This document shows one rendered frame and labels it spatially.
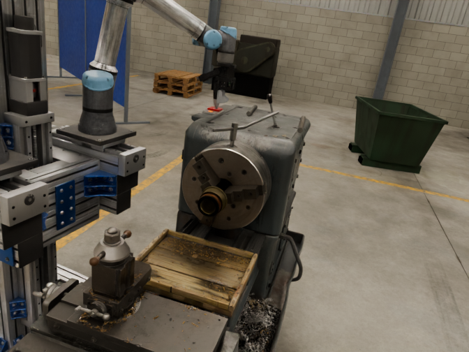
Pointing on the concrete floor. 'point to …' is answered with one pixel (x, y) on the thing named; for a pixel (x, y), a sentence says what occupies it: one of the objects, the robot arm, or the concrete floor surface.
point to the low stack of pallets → (177, 82)
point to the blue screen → (77, 15)
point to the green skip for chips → (393, 134)
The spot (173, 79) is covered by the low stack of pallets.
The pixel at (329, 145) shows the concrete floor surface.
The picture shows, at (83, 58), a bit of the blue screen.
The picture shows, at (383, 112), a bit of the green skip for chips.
